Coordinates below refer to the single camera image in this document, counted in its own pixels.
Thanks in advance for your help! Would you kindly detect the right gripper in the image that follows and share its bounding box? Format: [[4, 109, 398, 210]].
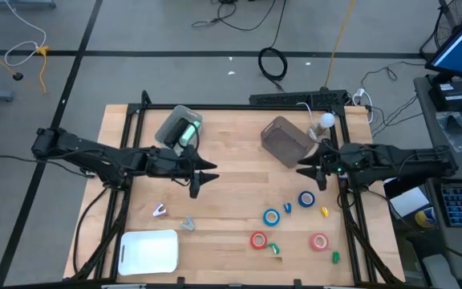
[[295, 139, 349, 193]]

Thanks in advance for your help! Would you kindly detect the white plastic bin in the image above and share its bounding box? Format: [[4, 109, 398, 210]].
[[117, 229, 180, 277]]

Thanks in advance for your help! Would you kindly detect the black floor fan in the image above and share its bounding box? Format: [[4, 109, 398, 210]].
[[419, 0, 462, 61]]

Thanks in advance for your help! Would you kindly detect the black stapler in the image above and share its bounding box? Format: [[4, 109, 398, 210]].
[[163, 116, 190, 148]]

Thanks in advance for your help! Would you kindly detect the white paper sheet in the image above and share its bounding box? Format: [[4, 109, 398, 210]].
[[389, 186, 431, 218]]

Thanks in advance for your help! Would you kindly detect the pink tape roll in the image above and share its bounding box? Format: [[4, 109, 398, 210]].
[[310, 232, 330, 252]]

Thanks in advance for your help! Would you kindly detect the black perforated case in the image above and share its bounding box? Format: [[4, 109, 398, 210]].
[[249, 92, 313, 107], [310, 88, 349, 109]]

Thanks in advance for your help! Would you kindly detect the black mini computer box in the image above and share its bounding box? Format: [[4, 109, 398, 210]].
[[428, 81, 462, 112]]

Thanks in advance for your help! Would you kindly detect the black cable bundle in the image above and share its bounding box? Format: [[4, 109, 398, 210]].
[[361, 59, 427, 140]]

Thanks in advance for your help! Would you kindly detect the orange floor cable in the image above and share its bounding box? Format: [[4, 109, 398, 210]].
[[0, 38, 51, 96]]

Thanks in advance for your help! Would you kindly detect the grey chair seat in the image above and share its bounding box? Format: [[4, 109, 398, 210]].
[[421, 252, 462, 289]]

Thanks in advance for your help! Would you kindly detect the grey-blue staple remover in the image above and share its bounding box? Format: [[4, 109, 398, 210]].
[[180, 216, 197, 232]]

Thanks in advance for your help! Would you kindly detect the grey desk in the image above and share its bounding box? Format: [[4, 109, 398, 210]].
[[413, 74, 462, 181]]

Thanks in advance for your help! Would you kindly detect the dark translucent plastic bin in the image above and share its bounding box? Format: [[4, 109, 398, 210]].
[[260, 116, 316, 169]]

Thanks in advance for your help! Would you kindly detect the white floor cable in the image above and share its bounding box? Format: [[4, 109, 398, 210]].
[[2, 0, 48, 68]]

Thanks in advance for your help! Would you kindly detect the white bulb table lamp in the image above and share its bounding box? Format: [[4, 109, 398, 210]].
[[309, 112, 336, 142]]

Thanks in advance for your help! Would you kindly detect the pale translucent plastic bin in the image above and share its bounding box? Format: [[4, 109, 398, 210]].
[[154, 104, 204, 150]]

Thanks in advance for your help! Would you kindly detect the mint green stapler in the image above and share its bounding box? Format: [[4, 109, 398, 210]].
[[180, 120, 202, 146]]

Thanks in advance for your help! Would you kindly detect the yellow round object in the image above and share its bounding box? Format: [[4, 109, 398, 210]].
[[414, 206, 437, 230]]

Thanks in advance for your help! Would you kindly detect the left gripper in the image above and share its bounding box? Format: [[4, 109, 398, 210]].
[[146, 143, 221, 200]]

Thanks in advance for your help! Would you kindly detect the coiled black floor cable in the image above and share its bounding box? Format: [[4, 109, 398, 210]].
[[257, 47, 289, 92]]

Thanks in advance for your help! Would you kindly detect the light blue tape roll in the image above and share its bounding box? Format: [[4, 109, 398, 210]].
[[262, 208, 282, 227]]

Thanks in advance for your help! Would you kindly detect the dark blue tape roll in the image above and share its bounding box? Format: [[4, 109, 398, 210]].
[[298, 190, 316, 209]]

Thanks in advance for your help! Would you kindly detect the yellow hanging cable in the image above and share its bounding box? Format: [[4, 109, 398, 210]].
[[323, 0, 355, 90]]

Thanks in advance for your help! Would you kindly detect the white plug and cable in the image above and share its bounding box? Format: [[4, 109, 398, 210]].
[[351, 88, 375, 125]]

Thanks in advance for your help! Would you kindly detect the red tape roll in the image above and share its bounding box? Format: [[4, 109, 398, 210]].
[[249, 231, 268, 250]]

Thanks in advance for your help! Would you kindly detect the clear plastic bag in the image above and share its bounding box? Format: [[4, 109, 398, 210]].
[[435, 111, 462, 153]]

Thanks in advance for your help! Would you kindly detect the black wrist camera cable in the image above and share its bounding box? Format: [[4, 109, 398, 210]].
[[182, 119, 201, 150]]

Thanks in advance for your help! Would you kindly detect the black aluminium rig frame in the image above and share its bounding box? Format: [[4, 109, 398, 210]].
[[72, 90, 407, 287]]

